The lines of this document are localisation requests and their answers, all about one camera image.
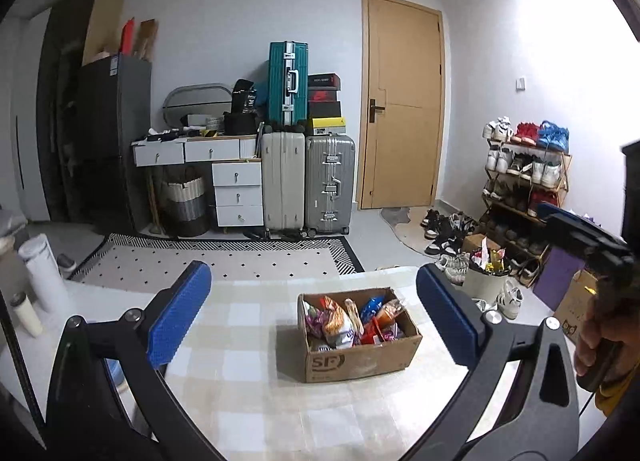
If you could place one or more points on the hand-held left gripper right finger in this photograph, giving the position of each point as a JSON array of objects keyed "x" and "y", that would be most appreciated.
[{"x": 445, "y": 316}]

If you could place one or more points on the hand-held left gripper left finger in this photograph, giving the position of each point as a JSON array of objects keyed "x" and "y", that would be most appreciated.
[{"x": 175, "y": 321}]

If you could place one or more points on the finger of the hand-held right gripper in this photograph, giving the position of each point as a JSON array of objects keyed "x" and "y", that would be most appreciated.
[{"x": 567, "y": 218}]

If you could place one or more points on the brown cardboard box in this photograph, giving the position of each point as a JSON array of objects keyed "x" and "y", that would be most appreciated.
[{"x": 360, "y": 363}]

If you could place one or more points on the heap of assorted snack packets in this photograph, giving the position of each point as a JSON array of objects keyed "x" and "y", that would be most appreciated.
[{"x": 345, "y": 323}]

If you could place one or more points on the person's right forearm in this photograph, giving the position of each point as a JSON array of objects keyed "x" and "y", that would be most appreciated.
[{"x": 617, "y": 393}]

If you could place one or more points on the person's right hand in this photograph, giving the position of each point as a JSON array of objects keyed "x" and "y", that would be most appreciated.
[{"x": 587, "y": 341}]

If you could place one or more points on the wooden shoe rack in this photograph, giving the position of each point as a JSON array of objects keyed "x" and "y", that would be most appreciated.
[{"x": 567, "y": 181}]

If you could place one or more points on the white bin with wrappers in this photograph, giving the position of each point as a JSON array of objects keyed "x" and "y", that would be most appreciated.
[{"x": 482, "y": 286}]

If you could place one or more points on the purple bag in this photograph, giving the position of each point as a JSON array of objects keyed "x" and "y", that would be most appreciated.
[{"x": 557, "y": 276}]

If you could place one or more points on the cardboard box with cat print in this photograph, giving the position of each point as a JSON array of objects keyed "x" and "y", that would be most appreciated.
[{"x": 575, "y": 303}]

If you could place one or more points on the rows of assorted shoes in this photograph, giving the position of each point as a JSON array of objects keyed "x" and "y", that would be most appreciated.
[{"x": 525, "y": 171}]

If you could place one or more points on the white sneakers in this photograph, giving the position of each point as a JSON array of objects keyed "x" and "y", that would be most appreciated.
[{"x": 509, "y": 301}]

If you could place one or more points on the black and white patterned rug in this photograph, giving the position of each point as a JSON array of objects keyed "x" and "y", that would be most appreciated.
[{"x": 225, "y": 261}]

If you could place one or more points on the pile of dark shoes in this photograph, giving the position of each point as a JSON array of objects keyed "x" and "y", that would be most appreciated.
[{"x": 447, "y": 236}]

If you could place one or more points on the plaid tablecloth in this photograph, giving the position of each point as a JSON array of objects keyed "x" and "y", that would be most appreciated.
[{"x": 260, "y": 331}]

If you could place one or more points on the small oval grey rug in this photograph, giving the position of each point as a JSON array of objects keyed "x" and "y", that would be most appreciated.
[{"x": 400, "y": 231}]

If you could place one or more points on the woven laundry basket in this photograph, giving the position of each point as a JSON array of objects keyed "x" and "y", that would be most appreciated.
[{"x": 184, "y": 206}]

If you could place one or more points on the small grey cup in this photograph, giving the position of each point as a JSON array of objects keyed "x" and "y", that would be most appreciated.
[{"x": 66, "y": 263}]

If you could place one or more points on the tall white thermos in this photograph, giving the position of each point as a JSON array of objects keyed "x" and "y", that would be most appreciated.
[{"x": 45, "y": 271}]

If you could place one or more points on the white desk with drawers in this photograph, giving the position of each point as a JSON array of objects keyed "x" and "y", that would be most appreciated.
[{"x": 237, "y": 196}]

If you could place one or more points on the small white bottle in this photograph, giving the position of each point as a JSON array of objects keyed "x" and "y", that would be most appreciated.
[{"x": 26, "y": 315}]

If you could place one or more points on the white suitcase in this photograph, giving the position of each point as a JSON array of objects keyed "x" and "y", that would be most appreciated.
[{"x": 282, "y": 181}]

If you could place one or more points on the silver suitcase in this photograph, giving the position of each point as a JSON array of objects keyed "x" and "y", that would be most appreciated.
[{"x": 330, "y": 181}]

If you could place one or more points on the grey refrigerator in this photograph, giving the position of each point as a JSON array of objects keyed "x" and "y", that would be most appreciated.
[{"x": 120, "y": 141}]

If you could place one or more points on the wide black bag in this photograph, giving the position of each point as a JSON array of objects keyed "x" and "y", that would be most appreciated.
[{"x": 240, "y": 123}]

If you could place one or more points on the oval grey mirror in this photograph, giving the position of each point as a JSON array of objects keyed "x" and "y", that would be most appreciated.
[{"x": 195, "y": 103}]

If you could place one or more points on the wooden door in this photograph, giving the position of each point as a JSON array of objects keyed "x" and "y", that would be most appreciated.
[{"x": 405, "y": 66}]

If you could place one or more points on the tall black bag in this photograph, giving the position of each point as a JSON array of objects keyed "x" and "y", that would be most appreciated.
[{"x": 245, "y": 96}]

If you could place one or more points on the dark wardrobe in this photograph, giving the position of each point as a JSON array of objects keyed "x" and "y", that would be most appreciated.
[{"x": 62, "y": 101}]

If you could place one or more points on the red and black shoe box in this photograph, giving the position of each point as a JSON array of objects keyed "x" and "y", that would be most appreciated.
[{"x": 325, "y": 95}]

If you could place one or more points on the teal suitcase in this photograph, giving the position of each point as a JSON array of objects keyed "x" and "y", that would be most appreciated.
[{"x": 280, "y": 81}]

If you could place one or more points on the flat cardboard sheet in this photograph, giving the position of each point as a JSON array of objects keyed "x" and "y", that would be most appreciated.
[{"x": 102, "y": 21}]

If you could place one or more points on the white wall switch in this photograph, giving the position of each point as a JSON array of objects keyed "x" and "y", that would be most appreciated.
[{"x": 520, "y": 83}]

